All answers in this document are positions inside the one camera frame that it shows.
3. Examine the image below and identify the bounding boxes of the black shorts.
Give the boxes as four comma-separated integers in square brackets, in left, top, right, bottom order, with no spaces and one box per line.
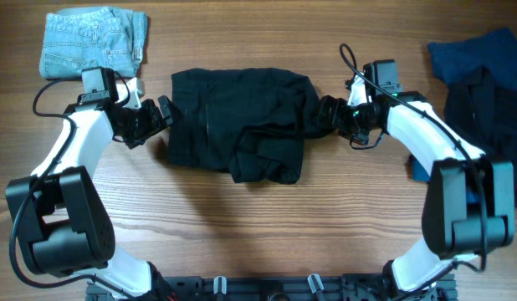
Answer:
[167,68,330,184]

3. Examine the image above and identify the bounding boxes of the black garment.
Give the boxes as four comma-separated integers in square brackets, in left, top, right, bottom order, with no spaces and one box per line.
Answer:
[444,66,517,207]

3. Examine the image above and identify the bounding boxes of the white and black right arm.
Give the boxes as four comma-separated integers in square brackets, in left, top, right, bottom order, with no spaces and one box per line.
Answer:
[317,59,514,300]

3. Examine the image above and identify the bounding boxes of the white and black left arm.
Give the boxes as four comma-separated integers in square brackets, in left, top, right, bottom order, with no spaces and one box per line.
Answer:
[5,67,177,300]

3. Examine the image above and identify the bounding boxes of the folded light blue jeans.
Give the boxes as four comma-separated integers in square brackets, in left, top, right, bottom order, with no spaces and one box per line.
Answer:
[39,6,148,79]

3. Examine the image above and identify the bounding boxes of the dark blue garment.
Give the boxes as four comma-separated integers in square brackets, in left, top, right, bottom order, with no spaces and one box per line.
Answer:
[408,27,517,206]

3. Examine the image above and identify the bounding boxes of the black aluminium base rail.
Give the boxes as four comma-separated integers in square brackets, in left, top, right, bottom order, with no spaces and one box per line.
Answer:
[84,273,458,301]

